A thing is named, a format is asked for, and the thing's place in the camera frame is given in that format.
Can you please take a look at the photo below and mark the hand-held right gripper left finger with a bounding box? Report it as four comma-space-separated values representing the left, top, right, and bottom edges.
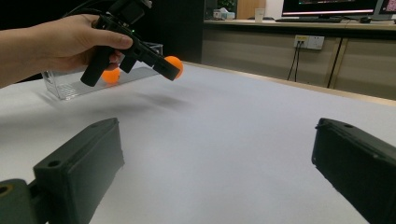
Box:
32, 117, 125, 224

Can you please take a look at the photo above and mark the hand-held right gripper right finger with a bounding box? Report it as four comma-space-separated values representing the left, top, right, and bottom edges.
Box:
311, 117, 396, 224

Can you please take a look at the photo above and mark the orange ball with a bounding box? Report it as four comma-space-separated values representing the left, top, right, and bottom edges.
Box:
163, 55, 185, 80
101, 67, 121, 85

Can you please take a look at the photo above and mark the clear plastic tray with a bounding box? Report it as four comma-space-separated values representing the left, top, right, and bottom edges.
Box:
41, 41, 164, 101

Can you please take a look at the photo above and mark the tissue box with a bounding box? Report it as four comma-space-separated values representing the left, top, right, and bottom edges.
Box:
213, 7, 236, 21

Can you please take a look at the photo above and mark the beige wooden counter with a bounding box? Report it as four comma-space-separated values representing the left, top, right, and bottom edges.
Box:
201, 19, 396, 101

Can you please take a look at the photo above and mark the white board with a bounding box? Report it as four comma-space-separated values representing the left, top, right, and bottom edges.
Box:
0, 60, 396, 224

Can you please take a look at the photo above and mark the green plant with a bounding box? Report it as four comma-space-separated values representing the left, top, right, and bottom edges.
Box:
217, 0, 238, 12

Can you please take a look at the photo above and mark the wooden door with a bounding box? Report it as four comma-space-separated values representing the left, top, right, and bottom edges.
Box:
236, 0, 267, 20

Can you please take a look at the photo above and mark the white cup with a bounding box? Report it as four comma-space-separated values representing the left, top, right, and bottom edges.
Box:
254, 7, 266, 22

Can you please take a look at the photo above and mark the black keyboard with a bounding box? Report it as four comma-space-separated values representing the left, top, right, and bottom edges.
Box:
275, 17, 344, 23

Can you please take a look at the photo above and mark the black computer monitor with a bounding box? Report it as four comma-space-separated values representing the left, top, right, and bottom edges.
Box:
281, 0, 379, 17

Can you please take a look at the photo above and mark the black wall cable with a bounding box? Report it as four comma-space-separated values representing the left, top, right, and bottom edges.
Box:
287, 41, 302, 81
293, 41, 304, 83

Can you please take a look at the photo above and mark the white wall socket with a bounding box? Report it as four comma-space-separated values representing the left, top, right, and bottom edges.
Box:
293, 35, 325, 50

